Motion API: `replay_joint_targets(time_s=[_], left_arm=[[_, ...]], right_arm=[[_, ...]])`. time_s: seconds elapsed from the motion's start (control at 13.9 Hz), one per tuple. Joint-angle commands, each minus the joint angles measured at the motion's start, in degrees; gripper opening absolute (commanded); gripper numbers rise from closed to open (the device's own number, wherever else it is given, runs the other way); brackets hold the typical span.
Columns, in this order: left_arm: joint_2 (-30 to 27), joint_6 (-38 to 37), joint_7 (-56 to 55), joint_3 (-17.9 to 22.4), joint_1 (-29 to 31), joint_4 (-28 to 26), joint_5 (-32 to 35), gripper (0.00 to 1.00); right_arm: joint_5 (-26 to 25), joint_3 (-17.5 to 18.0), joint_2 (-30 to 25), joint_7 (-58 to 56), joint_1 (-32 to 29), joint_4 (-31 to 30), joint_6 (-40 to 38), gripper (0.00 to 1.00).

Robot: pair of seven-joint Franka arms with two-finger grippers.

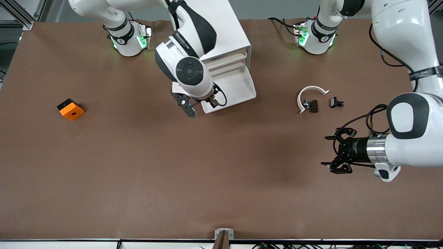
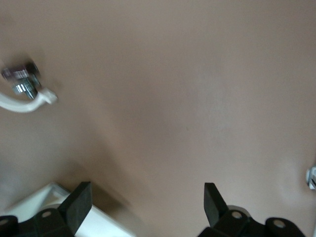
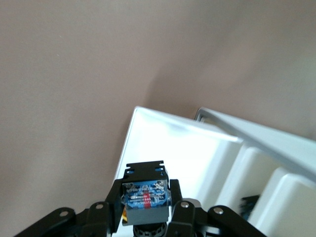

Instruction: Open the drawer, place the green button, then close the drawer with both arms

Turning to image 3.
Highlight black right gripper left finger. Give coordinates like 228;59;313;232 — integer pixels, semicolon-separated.
14;180;124;237

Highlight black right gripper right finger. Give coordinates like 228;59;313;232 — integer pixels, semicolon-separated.
167;179;269;237

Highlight brown table cover sheet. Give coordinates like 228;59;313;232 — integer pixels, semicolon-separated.
0;0;316;237

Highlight green push button switch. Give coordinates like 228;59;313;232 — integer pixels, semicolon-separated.
120;159;171;237

